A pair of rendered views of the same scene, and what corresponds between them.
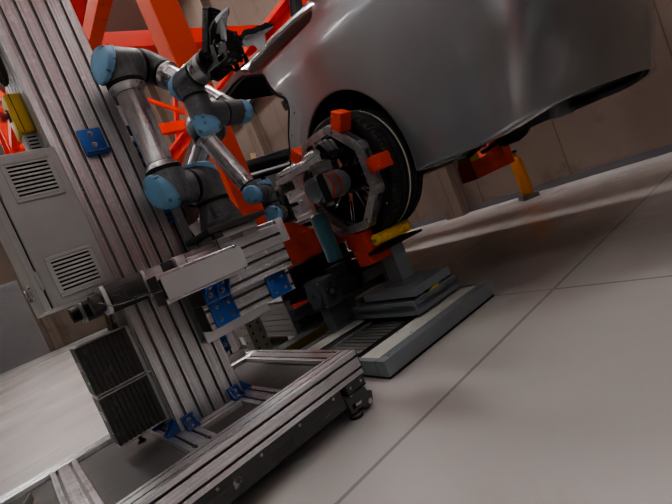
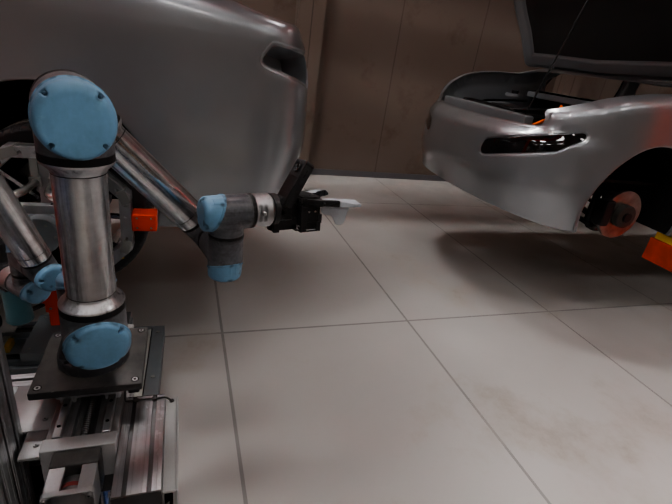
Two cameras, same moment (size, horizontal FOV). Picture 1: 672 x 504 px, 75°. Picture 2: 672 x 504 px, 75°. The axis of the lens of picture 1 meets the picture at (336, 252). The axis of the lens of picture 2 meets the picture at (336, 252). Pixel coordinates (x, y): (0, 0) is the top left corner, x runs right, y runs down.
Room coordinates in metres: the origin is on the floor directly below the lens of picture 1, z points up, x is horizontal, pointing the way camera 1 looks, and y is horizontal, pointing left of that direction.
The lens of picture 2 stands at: (0.81, 0.97, 1.55)
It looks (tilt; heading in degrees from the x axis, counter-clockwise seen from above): 24 degrees down; 287
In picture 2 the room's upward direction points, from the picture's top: 9 degrees clockwise
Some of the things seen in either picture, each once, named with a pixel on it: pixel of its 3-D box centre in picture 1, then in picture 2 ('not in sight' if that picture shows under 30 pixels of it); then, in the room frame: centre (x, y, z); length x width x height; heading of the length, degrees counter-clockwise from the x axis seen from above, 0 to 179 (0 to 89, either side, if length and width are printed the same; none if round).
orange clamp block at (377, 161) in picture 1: (379, 161); (144, 219); (2.01, -0.34, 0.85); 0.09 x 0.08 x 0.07; 37
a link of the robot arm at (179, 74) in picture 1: (188, 82); (226, 213); (1.29, 0.21, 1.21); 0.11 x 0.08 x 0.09; 52
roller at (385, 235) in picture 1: (391, 232); not in sight; (2.22, -0.30, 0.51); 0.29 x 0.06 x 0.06; 127
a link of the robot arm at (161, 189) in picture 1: (146, 128); (85, 233); (1.45, 0.42, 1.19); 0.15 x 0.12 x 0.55; 142
